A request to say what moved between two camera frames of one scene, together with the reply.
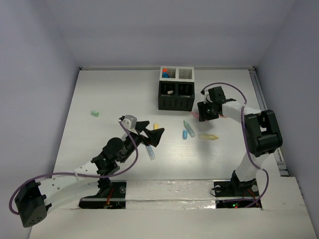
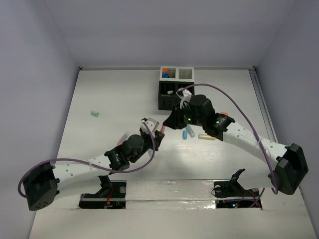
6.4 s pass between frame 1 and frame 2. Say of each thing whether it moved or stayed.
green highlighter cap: stayed
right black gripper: moved
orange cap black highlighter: stayed
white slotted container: stayed
